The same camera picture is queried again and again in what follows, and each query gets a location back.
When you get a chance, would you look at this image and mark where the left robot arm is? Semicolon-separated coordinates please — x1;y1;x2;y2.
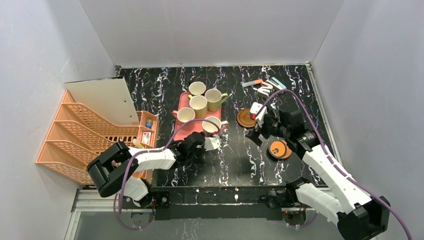
86;132;206;203

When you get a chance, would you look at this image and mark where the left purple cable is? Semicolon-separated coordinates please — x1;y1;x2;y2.
113;118;221;231

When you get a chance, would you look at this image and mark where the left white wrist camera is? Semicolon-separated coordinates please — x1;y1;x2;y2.
204;135;221;152

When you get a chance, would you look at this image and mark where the white board sheet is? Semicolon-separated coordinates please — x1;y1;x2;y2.
64;77;139;126

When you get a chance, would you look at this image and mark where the orange desk organiser box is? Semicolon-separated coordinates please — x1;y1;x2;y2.
132;110;159;183

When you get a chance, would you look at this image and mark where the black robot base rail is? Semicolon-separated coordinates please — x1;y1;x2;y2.
122;186;316;226

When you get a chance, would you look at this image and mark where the green mug far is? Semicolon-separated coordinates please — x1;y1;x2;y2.
204;88;229;112

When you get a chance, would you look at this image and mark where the pink mug large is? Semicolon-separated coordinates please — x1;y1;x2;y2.
202;116;229;136

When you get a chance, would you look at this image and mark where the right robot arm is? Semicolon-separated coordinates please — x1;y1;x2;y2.
245;109;390;240

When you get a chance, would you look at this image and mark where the blue grey glue bottle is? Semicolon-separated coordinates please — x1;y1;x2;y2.
145;119;153;129

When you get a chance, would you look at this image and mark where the purple cable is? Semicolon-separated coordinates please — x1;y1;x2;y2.
256;88;413;240
113;118;221;231

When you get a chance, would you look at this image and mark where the black mug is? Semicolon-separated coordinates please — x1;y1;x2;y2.
188;81;207;97

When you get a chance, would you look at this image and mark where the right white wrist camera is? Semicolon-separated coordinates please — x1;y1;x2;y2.
249;102;267;123

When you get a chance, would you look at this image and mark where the pink mug near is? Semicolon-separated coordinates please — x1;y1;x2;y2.
172;107;196;124

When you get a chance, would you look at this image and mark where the orange file rack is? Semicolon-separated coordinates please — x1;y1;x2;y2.
35;91;140;185

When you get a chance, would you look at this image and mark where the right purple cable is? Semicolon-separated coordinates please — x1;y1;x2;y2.
256;88;413;240

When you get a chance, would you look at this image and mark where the brown grooved wooden coaster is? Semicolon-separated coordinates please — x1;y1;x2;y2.
236;108;256;129

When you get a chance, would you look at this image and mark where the yellow-green mug centre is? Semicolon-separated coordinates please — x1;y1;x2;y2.
189;95;208;119

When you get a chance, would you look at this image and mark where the orange black round coaster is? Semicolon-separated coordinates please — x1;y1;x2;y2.
267;140;293;161

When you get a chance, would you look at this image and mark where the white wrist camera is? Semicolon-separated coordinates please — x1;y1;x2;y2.
204;135;221;152
249;102;267;123

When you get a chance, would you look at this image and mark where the orange white marker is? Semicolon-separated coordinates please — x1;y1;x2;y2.
241;78;263;88

